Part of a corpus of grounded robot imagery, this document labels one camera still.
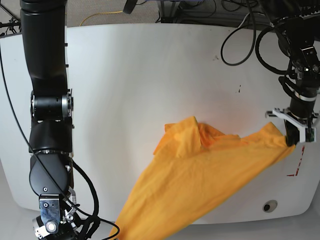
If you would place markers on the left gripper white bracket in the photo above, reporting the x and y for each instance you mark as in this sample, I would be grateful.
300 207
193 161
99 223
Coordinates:
298 130

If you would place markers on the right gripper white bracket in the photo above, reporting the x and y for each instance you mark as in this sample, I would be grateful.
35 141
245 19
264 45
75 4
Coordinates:
57 220

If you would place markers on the yellow orange T-shirt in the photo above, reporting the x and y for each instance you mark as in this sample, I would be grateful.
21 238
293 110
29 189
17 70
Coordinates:
195 168

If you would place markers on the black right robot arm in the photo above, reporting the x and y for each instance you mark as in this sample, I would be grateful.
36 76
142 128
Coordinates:
43 26

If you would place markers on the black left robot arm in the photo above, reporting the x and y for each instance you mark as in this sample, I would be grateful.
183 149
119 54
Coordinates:
296 25

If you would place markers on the red tape rectangle marking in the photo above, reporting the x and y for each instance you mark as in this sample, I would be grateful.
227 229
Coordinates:
299 163

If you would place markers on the right grey table grommet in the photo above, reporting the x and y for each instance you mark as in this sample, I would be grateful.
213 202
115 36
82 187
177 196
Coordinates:
270 206

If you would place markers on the black tripod stand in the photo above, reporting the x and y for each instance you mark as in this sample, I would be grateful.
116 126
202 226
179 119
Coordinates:
10 23

